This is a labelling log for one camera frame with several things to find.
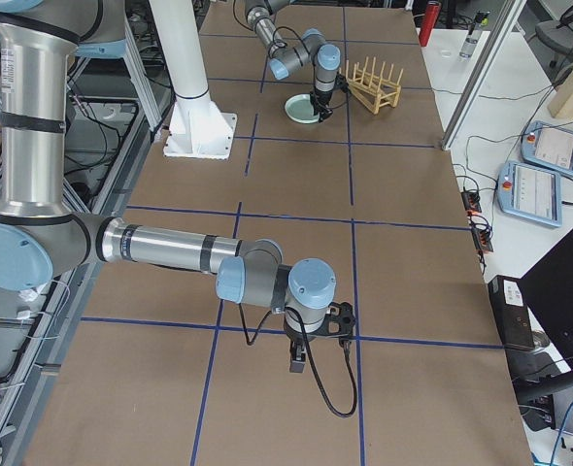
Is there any light green plate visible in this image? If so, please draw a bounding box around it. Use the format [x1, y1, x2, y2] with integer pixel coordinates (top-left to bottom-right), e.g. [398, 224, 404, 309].
[284, 93, 320, 124]

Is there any wooden dish rack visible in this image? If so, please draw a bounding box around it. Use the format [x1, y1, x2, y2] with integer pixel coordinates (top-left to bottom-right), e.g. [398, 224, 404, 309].
[339, 56, 404, 115]

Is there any white pillar with base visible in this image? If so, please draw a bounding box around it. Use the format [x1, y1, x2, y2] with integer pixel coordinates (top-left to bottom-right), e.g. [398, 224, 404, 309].
[150, 0, 237, 160]

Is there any red bottle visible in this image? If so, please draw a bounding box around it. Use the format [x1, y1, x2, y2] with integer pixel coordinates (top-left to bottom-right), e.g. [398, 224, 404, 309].
[419, 1, 441, 48]

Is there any clear water bottle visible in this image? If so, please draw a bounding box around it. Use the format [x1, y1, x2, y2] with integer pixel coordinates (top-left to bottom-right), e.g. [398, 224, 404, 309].
[458, 11, 490, 59]

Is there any black power strip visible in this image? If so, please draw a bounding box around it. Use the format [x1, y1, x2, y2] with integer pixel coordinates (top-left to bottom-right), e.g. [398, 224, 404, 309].
[461, 189, 493, 253]

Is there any black computer box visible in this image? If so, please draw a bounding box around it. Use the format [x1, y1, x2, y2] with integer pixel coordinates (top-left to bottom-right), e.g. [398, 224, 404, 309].
[488, 275, 534, 351]

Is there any lower blue teach pendant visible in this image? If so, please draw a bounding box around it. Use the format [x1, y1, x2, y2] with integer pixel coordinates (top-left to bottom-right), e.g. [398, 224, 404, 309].
[497, 161, 562, 227]

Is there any blue teach pendant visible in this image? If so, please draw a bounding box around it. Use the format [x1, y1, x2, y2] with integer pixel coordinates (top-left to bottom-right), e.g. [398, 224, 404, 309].
[497, 161, 562, 227]
[521, 120, 573, 177]

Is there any upper blue teach pendant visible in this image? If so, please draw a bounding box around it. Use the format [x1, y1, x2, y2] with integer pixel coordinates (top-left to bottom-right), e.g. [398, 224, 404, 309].
[521, 120, 573, 177]

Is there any office chair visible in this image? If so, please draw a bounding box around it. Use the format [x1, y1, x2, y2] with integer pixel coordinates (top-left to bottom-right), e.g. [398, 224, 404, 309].
[534, 5, 573, 69]

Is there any black laptop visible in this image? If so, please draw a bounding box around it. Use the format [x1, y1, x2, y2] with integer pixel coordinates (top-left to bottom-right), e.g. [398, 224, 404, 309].
[515, 228, 573, 404]

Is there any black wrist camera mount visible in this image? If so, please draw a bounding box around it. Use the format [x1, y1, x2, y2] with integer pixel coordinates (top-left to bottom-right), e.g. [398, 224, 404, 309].
[320, 302, 356, 338]

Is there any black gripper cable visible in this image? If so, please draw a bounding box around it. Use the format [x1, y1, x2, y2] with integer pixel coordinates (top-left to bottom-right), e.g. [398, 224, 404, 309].
[237, 300, 360, 418]

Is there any aluminium side frame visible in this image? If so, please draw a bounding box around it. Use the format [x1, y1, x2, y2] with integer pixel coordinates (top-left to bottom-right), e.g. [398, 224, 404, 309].
[0, 0, 166, 466]

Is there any aluminium frame post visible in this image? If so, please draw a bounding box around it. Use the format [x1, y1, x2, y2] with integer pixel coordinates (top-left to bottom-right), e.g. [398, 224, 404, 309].
[441, 0, 526, 150]

